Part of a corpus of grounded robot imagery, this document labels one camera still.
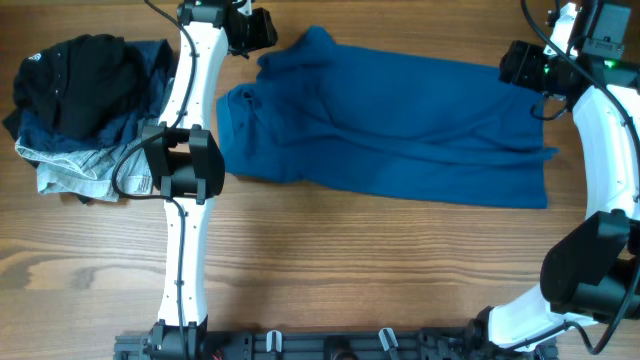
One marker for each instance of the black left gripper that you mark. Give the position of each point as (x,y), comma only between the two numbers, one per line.
(265,31)

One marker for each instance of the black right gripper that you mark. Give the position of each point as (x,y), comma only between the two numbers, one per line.
(518,64)

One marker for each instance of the blue polo shirt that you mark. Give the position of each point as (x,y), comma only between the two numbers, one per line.
(385,124)

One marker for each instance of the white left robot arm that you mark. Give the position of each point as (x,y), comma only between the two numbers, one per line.
(188,169)

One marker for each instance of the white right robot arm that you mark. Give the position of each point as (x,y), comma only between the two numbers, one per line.
(592,275)

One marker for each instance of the navy folded garment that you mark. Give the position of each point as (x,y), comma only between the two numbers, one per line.
(158,61)

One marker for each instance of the black folded garment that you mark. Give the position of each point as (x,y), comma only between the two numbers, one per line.
(77,86)

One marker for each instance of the light grey denim garment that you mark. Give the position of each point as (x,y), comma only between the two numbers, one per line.
(88,173)

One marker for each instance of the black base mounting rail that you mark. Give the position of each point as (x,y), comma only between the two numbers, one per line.
(425,344)

